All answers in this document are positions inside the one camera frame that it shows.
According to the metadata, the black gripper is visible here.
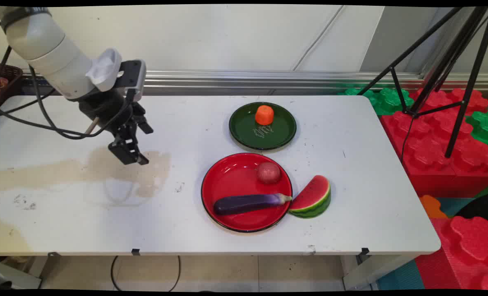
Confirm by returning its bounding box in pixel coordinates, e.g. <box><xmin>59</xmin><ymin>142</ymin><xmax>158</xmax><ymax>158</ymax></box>
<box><xmin>79</xmin><ymin>90</ymin><xmax>154</xmax><ymax>166</ymax></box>

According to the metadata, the purple toy eggplant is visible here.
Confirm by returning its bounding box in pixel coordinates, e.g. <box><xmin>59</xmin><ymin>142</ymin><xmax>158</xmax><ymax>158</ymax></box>
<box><xmin>213</xmin><ymin>193</ymin><xmax>293</xmax><ymax>216</ymax></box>

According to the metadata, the red plate black rim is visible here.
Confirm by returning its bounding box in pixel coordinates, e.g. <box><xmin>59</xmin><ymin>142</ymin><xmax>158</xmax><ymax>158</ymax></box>
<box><xmin>200</xmin><ymin>153</ymin><xmax>293</xmax><ymax>234</ymax></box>

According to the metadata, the dark green plate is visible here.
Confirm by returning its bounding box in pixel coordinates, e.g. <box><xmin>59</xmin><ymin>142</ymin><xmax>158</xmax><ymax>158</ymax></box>
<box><xmin>228</xmin><ymin>102</ymin><xmax>297</xmax><ymax>150</ymax></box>

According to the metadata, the orange carrot piece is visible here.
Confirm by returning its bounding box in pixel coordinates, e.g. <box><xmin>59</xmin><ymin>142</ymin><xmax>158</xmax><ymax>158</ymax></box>
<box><xmin>255</xmin><ymin>105</ymin><xmax>274</xmax><ymax>126</ymax></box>

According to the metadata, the dark wicker basket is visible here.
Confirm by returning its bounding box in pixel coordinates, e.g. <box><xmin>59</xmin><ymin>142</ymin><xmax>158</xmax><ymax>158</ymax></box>
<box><xmin>0</xmin><ymin>62</ymin><xmax>24</xmax><ymax>108</ymax></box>

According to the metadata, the round red toy fruit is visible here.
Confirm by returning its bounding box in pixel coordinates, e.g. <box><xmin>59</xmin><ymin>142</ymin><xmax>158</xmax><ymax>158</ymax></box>
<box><xmin>256</xmin><ymin>162</ymin><xmax>281</xmax><ymax>185</ymax></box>

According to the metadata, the toy watermelon slice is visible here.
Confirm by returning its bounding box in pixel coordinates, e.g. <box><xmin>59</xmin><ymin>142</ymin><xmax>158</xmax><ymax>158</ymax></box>
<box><xmin>288</xmin><ymin>175</ymin><xmax>332</xmax><ymax>219</ymax></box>

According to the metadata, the green foam block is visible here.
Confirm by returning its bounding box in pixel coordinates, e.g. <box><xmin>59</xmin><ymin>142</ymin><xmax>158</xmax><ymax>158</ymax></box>
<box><xmin>465</xmin><ymin>110</ymin><xmax>488</xmax><ymax>154</ymax></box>
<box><xmin>338</xmin><ymin>87</ymin><xmax>415</xmax><ymax>116</ymax></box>

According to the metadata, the white table leg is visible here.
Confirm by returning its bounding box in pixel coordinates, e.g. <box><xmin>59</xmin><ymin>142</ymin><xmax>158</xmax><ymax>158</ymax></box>
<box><xmin>342</xmin><ymin>254</ymin><xmax>418</xmax><ymax>291</ymax></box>

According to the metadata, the large red foam block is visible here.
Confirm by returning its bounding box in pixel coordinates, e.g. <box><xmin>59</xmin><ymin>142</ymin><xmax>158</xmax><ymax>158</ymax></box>
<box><xmin>381</xmin><ymin>88</ymin><xmax>488</xmax><ymax>199</ymax></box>

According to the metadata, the teal foam mat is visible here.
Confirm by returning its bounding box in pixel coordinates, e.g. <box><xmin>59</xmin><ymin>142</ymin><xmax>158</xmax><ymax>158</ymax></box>
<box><xmin>376</xmin><ymin>259</ymin><xmax>426</xmax><ymax>291</ymax></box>

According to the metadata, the orange foam piece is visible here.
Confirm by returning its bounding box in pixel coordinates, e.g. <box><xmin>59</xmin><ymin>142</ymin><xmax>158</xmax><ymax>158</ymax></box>
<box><xmin>418</xmin><ymin>194</ymin><xmax>449</xmax><ymax>219</ymax></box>

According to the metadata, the black tripod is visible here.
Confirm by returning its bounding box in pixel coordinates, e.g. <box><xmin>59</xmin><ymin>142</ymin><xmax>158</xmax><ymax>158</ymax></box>
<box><xmin>357</xmin><ymin>6</ymin><xmax>488</xmax><ymax>159</ymax></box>

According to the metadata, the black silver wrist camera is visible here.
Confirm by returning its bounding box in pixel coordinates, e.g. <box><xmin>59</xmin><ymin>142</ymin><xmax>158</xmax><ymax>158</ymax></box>
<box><xmin>115</xmin><ymin>59</ymin><xmax>147</xmax><ymax>102</ymax></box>

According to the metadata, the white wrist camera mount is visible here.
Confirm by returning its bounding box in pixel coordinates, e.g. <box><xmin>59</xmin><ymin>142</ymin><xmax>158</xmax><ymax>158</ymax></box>
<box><xmin>85</xmin><ymin>48</ymin><xmax>124</xmax><ymax>92</ymax></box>

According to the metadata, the long black arm cable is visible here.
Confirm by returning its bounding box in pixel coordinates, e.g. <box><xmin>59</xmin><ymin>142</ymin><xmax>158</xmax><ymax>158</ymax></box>
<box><xmin>0</xmin><ymin>44</ymin><xmax>58</xmax><ymax>118</ymax></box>

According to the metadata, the black floor cable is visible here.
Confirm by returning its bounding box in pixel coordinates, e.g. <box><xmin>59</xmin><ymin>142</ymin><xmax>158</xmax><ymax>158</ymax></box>
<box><xmin>110</xmin><ymin>255</ymin><xmax>182</xmax><ymax>292</ymax></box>

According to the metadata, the aluminium wall rail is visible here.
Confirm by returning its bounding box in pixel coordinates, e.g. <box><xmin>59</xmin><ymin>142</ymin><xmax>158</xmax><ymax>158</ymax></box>
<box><xmin>21</xmin><ymin>69</ymin><xmax>488</xmax><ymax>92</ymax></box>

